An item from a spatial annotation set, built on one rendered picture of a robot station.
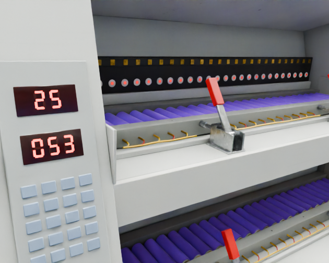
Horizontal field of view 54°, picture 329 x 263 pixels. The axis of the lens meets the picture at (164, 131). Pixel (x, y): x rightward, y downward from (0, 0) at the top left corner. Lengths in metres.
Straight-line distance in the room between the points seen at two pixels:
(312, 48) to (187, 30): 0.35
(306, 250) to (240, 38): 0.41
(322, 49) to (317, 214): 0.38
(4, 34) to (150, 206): 0.19
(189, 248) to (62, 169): 0.27
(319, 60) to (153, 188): 0.61
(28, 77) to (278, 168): 0.32
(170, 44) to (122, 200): 0.34
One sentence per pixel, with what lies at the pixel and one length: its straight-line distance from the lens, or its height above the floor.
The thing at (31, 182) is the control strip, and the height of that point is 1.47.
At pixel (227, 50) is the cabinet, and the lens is 0.66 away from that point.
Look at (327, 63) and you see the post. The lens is 0.82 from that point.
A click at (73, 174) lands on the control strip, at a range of 0.27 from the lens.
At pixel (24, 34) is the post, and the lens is 0.27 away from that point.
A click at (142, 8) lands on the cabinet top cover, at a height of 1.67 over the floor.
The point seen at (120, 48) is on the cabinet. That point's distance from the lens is 0.53.
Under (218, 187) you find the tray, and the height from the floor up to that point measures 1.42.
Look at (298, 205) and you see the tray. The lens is 0.65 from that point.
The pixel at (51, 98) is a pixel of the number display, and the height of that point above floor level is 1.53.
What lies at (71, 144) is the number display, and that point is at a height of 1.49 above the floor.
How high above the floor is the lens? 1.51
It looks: 3 degrees down
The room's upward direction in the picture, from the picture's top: 6 degrees counter-clockwise
